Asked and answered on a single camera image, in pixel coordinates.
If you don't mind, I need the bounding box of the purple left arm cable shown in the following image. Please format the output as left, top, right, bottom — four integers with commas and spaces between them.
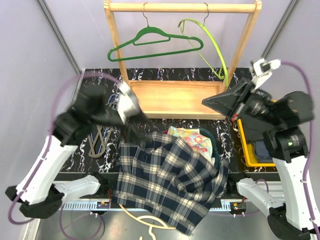
7, 72, 121, 240

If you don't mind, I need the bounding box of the navy plaid skirt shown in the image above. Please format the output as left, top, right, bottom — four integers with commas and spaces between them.
112, 132, 229, 235

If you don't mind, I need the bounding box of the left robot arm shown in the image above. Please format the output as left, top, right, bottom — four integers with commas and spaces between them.
5, 82, 148, 221

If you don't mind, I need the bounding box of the dark green plastic hanger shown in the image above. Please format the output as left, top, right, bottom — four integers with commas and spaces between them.
107, 26, 204, 62

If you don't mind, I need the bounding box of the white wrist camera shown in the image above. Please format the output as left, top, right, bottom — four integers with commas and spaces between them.
250, 58, 281, 90
116, 82, 141, 124

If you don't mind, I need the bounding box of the yellow plastic tray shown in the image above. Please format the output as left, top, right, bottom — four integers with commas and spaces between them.
236, 118, 276, 168

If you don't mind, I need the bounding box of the dark blue folded cloth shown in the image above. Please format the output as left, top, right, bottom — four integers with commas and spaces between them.
253, 140, 273, 164

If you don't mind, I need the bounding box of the wooden hanger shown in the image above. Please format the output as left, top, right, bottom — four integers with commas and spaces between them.
118, 204, 176, 240

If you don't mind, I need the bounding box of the wooden clothes rack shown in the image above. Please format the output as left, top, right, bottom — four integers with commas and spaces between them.
103, 0, 262, 120

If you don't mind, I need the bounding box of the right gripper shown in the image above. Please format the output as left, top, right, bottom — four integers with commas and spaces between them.
201, 76, 282, 126

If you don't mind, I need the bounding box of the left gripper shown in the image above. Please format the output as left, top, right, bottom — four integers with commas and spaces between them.
90, 104, 153, 143

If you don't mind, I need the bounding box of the light blue plastic hanger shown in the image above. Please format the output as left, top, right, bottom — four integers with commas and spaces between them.
89, 96, 118, 153

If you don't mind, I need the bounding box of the pastel floral skirt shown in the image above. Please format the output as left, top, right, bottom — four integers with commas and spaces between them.
167, 126, 213, 161

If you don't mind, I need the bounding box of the grey plastic hanger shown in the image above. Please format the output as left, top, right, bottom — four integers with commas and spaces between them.
88, 125, 114, 159
87, 124, 106, 158

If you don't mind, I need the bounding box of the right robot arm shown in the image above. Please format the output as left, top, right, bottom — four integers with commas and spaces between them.
202, 79, 319, 240

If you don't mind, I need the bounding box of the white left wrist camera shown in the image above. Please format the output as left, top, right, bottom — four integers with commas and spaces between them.
116, 82, 141, 124

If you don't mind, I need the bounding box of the black knitted cloth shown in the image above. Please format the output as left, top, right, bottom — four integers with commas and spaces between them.
240, 115, 274, 143

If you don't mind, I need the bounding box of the teal transparent plastic basin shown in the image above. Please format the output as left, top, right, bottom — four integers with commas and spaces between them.
199, 128, 221, 169

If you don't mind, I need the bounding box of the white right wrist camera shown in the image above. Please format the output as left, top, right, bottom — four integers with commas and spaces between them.
250, 58, 281, 90

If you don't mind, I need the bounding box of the lime green plastic hanger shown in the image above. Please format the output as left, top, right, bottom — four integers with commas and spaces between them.
177, 17, 230, 87

